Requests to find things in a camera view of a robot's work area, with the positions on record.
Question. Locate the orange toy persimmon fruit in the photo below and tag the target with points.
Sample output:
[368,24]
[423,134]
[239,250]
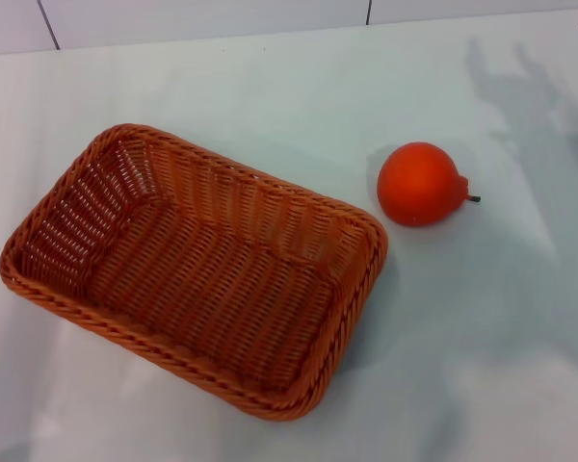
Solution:
[416,185]

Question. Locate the orange woven plastic basket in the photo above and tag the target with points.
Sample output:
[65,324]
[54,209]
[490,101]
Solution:
[207,289]

